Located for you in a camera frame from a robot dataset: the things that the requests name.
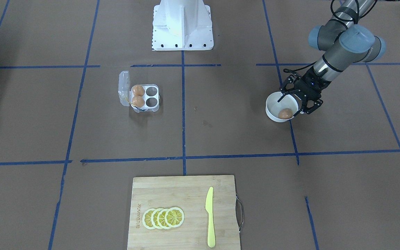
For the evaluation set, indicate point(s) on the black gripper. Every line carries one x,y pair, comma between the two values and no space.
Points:
313,104

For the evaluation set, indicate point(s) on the brown egg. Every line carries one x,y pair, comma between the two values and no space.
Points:
138,90
285,114
138,101

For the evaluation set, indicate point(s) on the white bowl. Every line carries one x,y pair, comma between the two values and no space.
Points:
272,107

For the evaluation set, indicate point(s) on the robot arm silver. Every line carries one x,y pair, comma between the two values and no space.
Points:
344,42

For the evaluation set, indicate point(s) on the clear plastic egg box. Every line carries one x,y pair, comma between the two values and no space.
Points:
151,96

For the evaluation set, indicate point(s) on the brown egg in box front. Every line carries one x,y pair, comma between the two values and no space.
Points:
138,101

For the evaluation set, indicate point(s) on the yellow plastic knife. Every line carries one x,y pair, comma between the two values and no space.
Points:
211,238

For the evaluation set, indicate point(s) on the wooden cutting board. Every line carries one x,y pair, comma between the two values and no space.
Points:
188,193

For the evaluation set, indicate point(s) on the lemon slice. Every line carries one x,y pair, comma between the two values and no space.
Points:
147,219
161,219
155,218
174,217

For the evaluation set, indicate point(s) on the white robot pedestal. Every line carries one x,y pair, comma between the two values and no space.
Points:
182,25

